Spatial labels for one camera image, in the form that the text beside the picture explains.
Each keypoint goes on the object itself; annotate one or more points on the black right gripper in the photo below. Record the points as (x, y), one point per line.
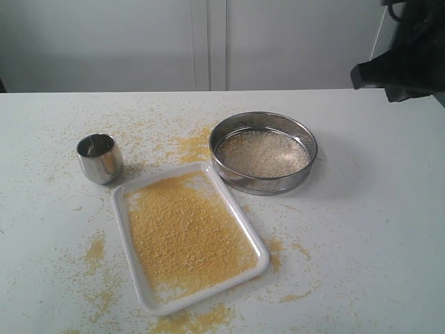
(410, 70)

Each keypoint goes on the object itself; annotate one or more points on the round steel mesh sieve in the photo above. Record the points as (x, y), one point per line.
(262, 121)

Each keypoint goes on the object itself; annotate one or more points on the yellow and white grain mix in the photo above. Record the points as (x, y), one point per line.
(263, 154)

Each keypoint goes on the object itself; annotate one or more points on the stainless steel cup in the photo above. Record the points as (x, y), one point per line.
(100, 158)

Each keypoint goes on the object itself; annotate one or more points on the white square plastic tray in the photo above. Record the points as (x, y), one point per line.
(146, 295)

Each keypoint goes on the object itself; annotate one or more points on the yellow sieved millet in tray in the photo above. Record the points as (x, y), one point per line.
(185, 236)

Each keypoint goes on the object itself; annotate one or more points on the white cabinet behind table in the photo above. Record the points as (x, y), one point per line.
(83, 46)

